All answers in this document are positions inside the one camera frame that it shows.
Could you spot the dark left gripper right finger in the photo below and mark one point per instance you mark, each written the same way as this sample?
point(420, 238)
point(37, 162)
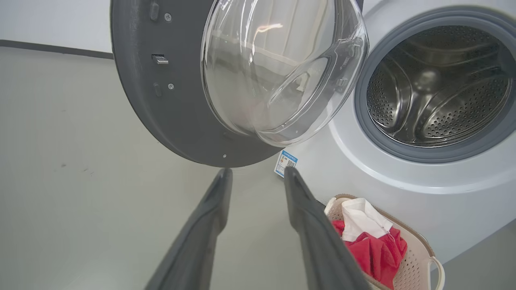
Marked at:
point(322, 249)

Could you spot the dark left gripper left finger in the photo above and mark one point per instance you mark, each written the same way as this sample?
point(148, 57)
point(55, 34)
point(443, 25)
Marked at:
point(197, 245)

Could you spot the white cloth garment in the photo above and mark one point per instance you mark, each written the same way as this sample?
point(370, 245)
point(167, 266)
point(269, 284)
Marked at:
point(363, 219)

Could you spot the red and white shirt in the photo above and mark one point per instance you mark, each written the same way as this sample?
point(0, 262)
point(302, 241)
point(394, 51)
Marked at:
point(375, 253)

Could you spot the dark round glass washer door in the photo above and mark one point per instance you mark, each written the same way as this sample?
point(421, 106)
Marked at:
point(161, 112)

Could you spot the cream perforated laundry basket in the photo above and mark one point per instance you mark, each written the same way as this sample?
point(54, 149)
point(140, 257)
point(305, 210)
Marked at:
point(415, 262)

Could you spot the white front-load washing machine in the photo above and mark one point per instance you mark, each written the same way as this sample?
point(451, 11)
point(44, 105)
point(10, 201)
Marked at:
point(403, 181)

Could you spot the blue energy label sticker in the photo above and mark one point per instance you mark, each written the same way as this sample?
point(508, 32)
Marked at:
point(286, 161)

